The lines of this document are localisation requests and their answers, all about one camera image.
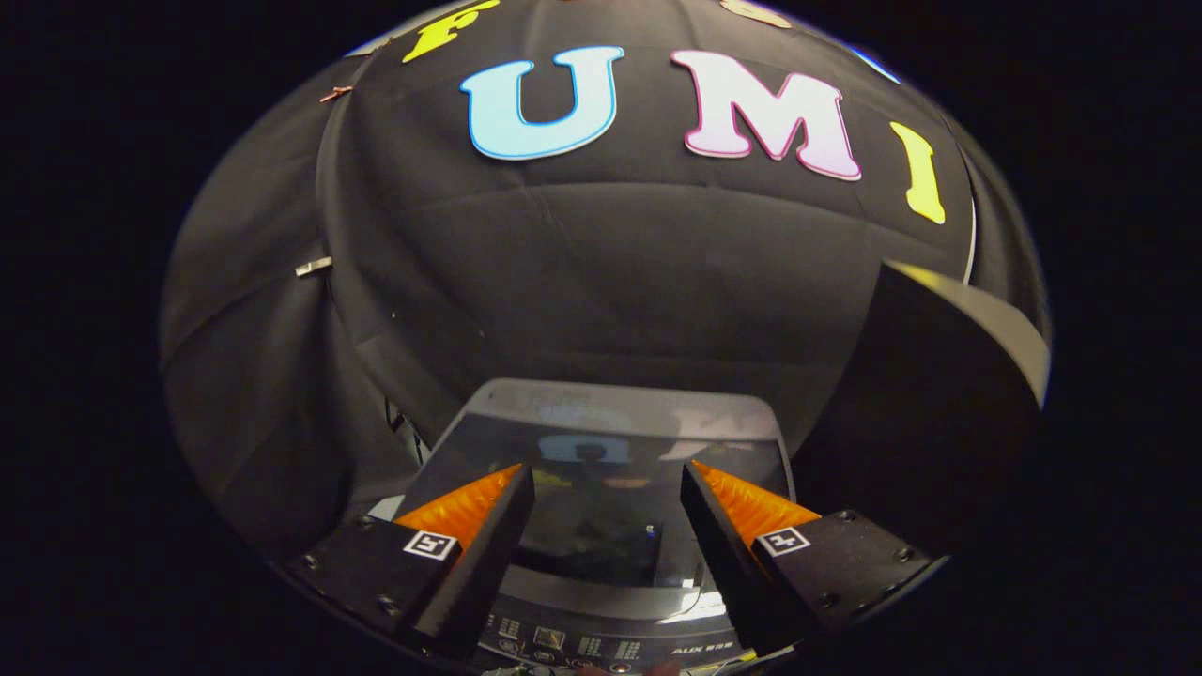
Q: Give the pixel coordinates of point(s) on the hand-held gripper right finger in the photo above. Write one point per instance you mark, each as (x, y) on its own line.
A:
(723, 563)

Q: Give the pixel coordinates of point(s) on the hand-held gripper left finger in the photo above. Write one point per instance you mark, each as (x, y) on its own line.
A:
(488, 563)

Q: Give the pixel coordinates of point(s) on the black backdrop cloth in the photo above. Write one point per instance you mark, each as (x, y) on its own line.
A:
(610, 272)

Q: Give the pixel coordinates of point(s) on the white cloth clip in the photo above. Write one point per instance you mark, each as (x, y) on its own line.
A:
(313, 267)

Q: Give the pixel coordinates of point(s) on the red cloth clip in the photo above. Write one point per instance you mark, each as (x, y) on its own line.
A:
(335, 92)

